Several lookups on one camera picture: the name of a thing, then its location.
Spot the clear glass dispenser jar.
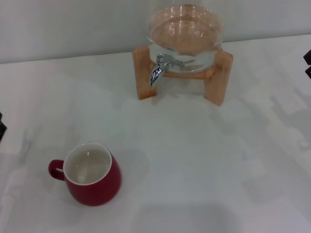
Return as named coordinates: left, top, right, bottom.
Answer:
left=147, top=0, right=225, bottom=73

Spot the chrome faucet tap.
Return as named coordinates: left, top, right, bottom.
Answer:
left=148, top=53, right=185, bottom=86

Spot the wooden dispenser stand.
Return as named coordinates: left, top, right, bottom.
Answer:
left=132, top=45, right=234, bottom=107

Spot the red cup white inside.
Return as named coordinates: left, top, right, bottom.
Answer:
left=48, top=142, right=122, bottom=207

